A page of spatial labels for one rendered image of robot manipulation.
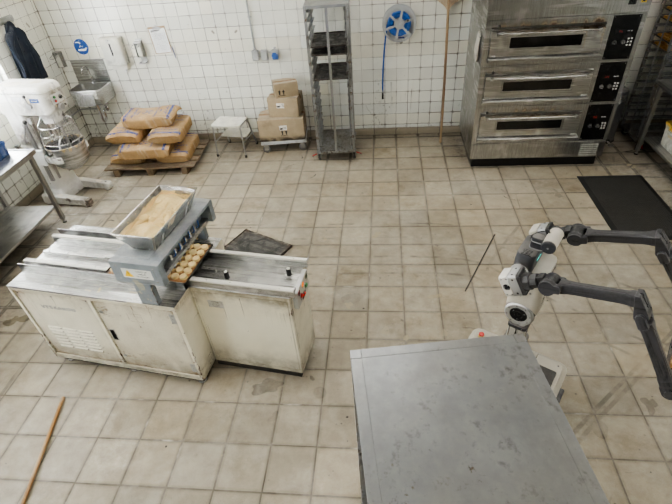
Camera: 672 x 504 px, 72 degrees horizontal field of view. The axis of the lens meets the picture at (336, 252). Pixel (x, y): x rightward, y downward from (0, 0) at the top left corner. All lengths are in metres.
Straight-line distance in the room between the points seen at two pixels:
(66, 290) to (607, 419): 3.63
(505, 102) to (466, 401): 4.58
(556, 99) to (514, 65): 0.60
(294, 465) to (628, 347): 2.55
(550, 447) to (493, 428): 0.12
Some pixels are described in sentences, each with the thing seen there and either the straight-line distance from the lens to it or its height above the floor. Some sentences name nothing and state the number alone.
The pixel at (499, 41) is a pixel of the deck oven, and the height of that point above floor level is 1.45.
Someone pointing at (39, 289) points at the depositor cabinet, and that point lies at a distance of 3.66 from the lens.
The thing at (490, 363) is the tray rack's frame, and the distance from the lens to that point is 1.29.
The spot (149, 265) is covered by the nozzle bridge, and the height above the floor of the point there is 1.18.
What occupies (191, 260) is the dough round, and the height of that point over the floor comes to 0.90.
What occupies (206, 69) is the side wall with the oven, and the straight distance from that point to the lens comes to 6.76.
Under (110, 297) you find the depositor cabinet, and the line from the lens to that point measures 3.30.
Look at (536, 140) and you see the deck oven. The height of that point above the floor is 0.38.
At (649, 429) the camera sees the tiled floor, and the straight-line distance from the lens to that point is 3.68.
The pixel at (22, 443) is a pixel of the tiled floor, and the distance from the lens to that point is 4.00.
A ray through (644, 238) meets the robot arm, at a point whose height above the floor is 1.37.
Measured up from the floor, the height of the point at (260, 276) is 0.84.
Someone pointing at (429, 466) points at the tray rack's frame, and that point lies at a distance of 1.12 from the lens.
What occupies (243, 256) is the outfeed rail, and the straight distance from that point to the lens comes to 3.18.
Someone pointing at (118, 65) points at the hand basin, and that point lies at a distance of 7.11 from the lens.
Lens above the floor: 2.82
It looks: 39 degrees down
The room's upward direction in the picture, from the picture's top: 5 degrees counter-clockwise
